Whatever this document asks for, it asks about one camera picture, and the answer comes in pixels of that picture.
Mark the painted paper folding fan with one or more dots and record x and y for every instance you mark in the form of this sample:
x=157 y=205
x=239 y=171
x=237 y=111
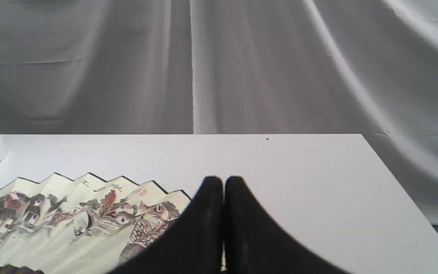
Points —
x=82 y=226

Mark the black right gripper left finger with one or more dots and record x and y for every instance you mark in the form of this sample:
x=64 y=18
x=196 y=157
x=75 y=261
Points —
x=193 y=244

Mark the grey backdrop curtain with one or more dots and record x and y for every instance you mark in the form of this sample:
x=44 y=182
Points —
x=366 y=67

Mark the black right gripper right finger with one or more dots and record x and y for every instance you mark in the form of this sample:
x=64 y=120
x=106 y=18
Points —
x=256 y=244

